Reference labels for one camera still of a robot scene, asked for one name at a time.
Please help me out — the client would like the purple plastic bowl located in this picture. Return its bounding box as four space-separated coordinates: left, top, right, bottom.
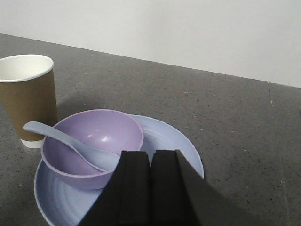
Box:
41 109 144 190

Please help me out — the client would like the light blue plastic plate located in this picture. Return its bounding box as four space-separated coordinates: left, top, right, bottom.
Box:
34 115 204 226

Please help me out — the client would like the light blue plastic spoon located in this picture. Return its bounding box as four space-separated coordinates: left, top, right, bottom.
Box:
23 121 119 171

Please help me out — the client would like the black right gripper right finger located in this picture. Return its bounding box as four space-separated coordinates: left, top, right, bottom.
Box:
151 150 266 226

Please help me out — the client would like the brown paper cup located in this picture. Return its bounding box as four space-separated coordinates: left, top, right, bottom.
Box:
0 54 58 148

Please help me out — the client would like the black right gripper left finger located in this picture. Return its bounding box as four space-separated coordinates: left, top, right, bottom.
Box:
79 151 151 226

